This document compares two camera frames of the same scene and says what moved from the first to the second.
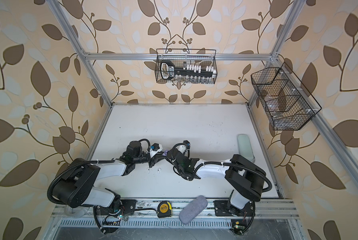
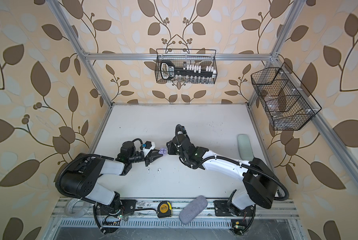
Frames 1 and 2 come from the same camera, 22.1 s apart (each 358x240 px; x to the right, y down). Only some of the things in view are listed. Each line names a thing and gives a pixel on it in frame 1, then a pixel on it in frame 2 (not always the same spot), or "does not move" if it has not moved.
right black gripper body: [181, 171] to [183, 156]
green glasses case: [245, 147] does not move
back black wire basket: [186, 66] does not move
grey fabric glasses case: [194, 208] does not move
